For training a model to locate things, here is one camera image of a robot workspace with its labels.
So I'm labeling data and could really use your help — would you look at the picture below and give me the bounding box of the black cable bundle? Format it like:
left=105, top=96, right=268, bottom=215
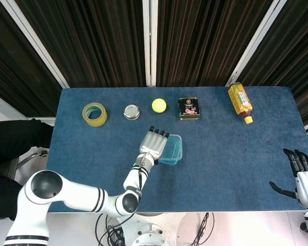
left=96, top=212, right=126, bottom=246

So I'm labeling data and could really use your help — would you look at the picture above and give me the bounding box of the clear plastic container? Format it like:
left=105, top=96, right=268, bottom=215
left=166, top=133, right=183, bottom=162

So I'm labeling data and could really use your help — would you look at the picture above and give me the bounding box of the round silver tin can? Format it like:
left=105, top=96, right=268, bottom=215
left=123, top=104, right=141, bottom=120

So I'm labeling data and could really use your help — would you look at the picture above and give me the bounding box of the dark pleated curtain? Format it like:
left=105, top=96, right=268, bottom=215
left=0, top=0, right=63, bottom=117
left=15, top=0, right=147, bottom=88
left=238, top=0, right=308, bottom=126
left=156, top=0, right=273, bottom=87

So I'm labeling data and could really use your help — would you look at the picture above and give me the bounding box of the person in black clothes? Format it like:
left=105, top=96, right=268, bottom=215
left=0, top=118, right=54, bottom=221

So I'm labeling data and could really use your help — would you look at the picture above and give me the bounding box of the white frame post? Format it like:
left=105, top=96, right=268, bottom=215
left=225, top=0, right=283, bottom=87
left=0, top=0, right=70, bottom=89
left=142, top=0, right=159, bottom=87

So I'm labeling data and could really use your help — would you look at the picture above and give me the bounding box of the yellow packing tape roll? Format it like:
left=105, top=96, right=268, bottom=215
left=82, top=102, right=108, bottom=128

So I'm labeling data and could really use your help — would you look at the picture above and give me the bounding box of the metal chair armrest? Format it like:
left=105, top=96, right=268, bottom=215
left=16, top=150, right=50, bottom=169

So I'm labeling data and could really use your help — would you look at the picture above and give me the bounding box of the yellow-green tennis ball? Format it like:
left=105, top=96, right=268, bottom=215
left=151, top=98, right=167, bottom=113

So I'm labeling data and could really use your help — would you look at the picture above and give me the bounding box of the grey round robot base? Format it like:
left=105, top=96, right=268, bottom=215
left=130, top=222, right=174, bottom=246

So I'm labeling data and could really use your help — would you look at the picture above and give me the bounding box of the black luncheon meat can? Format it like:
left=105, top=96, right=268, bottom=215
left=178, top=97, right=203, bottom=121

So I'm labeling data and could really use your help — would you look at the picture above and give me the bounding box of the blue table mat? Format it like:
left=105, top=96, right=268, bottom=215
left=37, top=86, right=307, bottom=213

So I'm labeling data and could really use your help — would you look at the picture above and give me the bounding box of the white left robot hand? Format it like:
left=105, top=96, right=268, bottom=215
left=139, top=126, right=170, bottom=165

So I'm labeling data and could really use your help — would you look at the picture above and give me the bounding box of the thin black cable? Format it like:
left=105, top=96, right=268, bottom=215
left=189, top=212, right=215, bottom=246

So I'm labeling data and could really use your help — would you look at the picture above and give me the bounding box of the blue container lid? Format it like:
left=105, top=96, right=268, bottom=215
left=159, top=135, right=183, bottom=167

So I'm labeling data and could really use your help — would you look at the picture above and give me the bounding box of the tea bottle with yellow cap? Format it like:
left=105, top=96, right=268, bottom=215
left=227, top=81, right=254, bottom=125

